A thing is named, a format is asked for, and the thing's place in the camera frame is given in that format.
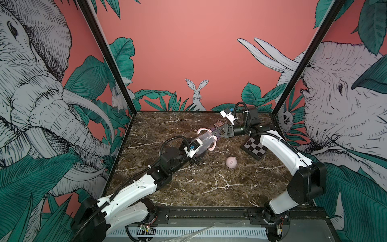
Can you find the black frame post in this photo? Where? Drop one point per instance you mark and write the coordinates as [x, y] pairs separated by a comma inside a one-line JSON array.
[[324, 27], [89, 14]]

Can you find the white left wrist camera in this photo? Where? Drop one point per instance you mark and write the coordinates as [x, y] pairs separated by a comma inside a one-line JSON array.
[[193, 148]]

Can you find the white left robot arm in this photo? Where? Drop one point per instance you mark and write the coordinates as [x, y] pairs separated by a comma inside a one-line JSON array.
[[96, 218]]

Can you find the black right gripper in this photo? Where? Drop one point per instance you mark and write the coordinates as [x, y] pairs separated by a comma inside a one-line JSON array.
[[230, 132]]

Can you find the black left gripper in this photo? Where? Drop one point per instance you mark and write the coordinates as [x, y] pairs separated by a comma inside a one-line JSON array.
[[192, 160]]

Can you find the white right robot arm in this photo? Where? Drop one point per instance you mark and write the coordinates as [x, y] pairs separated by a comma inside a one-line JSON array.
[[308, 178]]

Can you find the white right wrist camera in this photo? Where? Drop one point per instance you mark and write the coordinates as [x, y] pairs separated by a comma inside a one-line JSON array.
[[227, 113]]

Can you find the black white checkerboard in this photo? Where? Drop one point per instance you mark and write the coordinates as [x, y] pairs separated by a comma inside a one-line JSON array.
[[254, 148]]

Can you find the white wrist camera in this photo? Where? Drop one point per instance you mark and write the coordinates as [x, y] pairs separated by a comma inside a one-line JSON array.
[[227, 113], [193, 148]]

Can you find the black right frame post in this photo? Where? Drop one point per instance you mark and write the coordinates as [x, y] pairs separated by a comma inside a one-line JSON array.
[[324, 27]]

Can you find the white vented strip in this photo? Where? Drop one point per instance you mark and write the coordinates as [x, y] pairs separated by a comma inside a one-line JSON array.
[[212, 232]]

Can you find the clear baby bottle body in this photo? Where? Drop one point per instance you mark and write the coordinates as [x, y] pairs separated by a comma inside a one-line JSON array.
[[209, 142]]

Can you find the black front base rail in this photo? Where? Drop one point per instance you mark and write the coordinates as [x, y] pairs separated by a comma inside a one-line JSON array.
[[254, 215]]

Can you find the pink pig-shaped bottle cap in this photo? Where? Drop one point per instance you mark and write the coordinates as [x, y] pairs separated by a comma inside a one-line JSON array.
[[231, 162]]

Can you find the black left frame post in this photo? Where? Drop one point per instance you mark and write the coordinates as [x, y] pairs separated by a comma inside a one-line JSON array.
[[89, 14]]

